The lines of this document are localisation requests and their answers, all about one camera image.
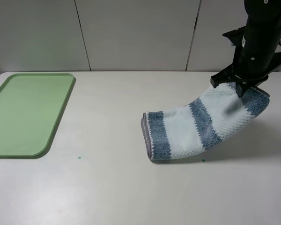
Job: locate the green plastic tray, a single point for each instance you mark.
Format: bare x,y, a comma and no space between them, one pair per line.
31,106

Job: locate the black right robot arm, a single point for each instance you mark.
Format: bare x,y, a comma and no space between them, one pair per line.
263,14

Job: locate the blue white striped towel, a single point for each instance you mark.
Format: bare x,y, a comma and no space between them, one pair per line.
202,124

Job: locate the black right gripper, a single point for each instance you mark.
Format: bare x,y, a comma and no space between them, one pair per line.
255,57

